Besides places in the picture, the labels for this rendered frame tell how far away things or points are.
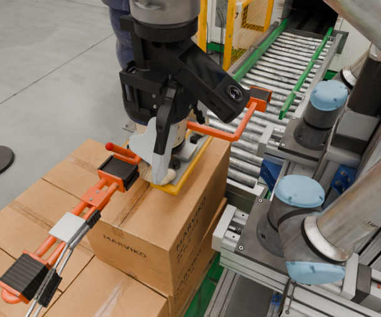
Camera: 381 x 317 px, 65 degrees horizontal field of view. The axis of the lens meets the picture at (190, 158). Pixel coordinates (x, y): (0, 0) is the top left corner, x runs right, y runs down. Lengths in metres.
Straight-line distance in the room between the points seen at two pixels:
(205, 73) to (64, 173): 1.60
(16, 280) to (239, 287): 1.24
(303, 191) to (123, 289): 0.92
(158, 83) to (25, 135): 2.89
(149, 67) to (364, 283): 0.86
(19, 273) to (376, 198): 0.73
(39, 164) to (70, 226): 2.05
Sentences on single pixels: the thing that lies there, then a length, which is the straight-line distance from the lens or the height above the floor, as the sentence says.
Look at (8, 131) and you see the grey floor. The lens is 3.34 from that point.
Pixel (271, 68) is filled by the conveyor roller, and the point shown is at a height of 0.52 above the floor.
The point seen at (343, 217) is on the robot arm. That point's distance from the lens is 0.64.
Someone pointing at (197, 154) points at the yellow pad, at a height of 1.07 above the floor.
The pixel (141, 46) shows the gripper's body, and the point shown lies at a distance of 0.38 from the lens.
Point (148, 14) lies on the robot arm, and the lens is 0.33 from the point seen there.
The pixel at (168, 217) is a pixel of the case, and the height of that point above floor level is 0.94.
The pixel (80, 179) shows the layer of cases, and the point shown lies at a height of 0.54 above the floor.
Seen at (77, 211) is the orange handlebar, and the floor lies 1.19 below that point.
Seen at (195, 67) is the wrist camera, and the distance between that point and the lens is 0.35.
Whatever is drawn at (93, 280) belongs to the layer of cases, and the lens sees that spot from 1.47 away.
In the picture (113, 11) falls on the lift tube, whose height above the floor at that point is 1.58.
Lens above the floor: 1.84
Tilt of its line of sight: 45 degrees down
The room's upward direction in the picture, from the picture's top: straight up
